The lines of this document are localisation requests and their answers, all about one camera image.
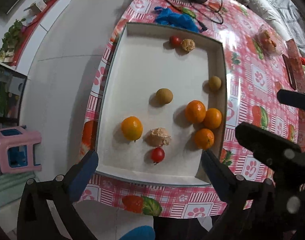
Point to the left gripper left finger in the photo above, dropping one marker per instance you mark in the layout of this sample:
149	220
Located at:
78	176

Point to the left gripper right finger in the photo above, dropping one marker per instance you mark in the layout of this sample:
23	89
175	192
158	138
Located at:
228	186

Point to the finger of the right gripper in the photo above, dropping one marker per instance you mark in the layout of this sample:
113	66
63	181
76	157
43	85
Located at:
291	98
266	147

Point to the orange mandarin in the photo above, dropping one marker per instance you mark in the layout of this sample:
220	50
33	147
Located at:
195	112
204	139
213	118
132	128

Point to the large red tomato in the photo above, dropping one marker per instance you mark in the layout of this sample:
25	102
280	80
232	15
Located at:
157	155

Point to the brown longan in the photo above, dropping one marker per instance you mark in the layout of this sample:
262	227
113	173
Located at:
164	96
214	83

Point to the peeled mandarin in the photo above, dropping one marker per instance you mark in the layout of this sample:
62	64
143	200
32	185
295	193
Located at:
188	45
159	137

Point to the small red tomato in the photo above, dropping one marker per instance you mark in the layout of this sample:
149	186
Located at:
175	41

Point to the black phone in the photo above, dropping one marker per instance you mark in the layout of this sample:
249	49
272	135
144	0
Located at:
290	73

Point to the plastic bag of fruit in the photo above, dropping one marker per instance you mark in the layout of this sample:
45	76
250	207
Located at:
270	41

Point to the pink plastic stool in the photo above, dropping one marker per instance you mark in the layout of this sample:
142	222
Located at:
17	150

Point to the white tray box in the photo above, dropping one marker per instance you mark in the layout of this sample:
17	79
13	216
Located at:
144	62

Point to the green potted plant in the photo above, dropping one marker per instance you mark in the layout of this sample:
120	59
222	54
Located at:
11	40

